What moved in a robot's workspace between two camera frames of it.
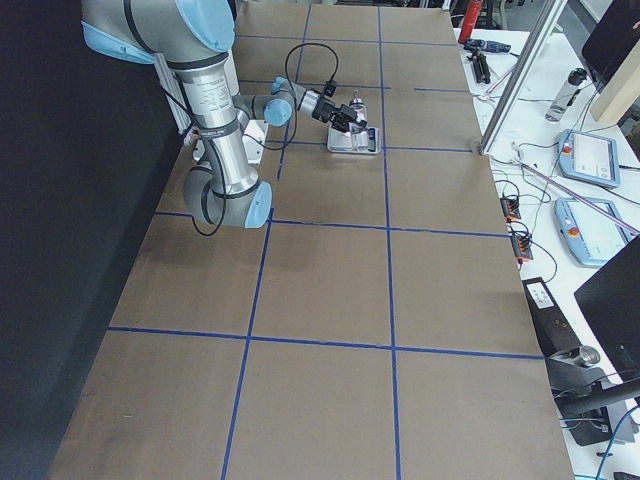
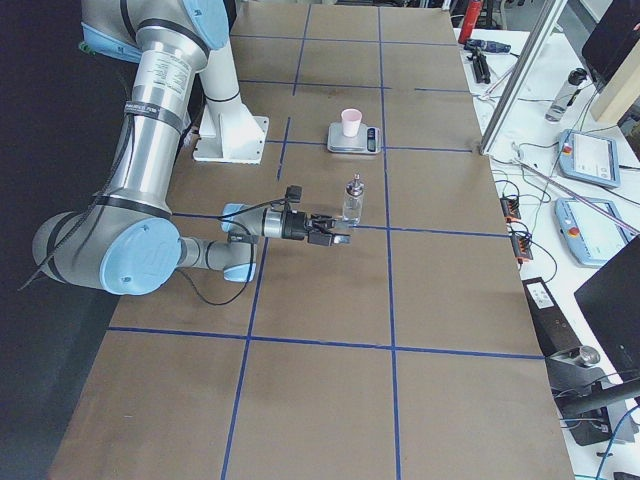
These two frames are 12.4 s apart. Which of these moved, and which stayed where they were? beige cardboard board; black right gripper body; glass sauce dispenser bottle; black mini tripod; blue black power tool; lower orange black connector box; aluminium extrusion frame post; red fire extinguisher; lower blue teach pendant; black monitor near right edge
Moved: glass sauce dispenser bottle; black right gripper body
Stayed: black mini tripod; red fire extinguisher; aluminium extrusion frame post; beige cardboard board; black monitor near right edge; lower orange black connector box; blue black power tool; lower blue teach pendant
